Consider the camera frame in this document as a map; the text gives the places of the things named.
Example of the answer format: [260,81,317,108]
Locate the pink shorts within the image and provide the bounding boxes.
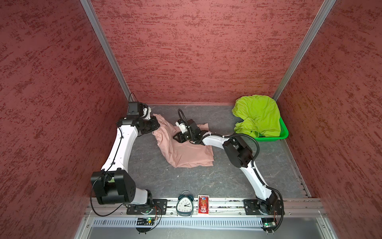
[153,114,214,168]

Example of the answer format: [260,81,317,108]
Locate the lime green shorts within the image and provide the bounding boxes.
[232,95,282,138]

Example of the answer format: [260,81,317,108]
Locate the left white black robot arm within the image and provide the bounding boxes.
[91,102,160,215]

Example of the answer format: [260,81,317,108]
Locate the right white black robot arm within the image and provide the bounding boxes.
[173,119,284,216]

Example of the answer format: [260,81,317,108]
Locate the red playing card box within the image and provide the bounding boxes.
[198,195,210,215]

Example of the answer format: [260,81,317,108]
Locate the dark green alarm clock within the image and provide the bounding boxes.
[176,191,194,217]

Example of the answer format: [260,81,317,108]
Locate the green plastic basket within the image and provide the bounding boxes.
[255,118,289,142]

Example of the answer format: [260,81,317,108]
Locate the left green circuit board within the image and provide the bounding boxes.
[136,218,155,227]

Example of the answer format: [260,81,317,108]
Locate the green circuit board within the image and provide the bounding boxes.
[261,218,277,232]
[136,218,155,227]

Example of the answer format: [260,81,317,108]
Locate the right green circuit board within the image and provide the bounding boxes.
[261,218,277,232]

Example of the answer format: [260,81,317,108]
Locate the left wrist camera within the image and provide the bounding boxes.
[141,104,152,120]

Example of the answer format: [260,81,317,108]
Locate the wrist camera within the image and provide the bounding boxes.
[176,119,189,133]
[141,104,152,120]

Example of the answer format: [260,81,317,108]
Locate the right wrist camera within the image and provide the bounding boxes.
[176,119,189,133]

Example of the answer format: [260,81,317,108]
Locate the right black corrugated cable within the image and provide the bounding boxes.
[177,108,286,233]

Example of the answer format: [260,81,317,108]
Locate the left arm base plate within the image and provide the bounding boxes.
[126,199,168,216]

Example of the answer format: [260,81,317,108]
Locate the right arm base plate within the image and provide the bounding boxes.
[243,199,284,216]

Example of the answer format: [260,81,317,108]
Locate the white perforated cable duct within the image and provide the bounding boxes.
[92,217,262,230]

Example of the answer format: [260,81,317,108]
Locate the left aluminium corner post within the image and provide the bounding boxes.
[80,0,136,101]

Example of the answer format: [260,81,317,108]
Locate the aluminium corner post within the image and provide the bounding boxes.
[80,0,136,101]
[272,0,336,101]

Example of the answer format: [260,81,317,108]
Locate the aluminium mounting rail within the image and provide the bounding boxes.
[84,198,328,218]

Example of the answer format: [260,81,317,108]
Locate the right aluminium corner post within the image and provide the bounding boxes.
[272,0,336,101]

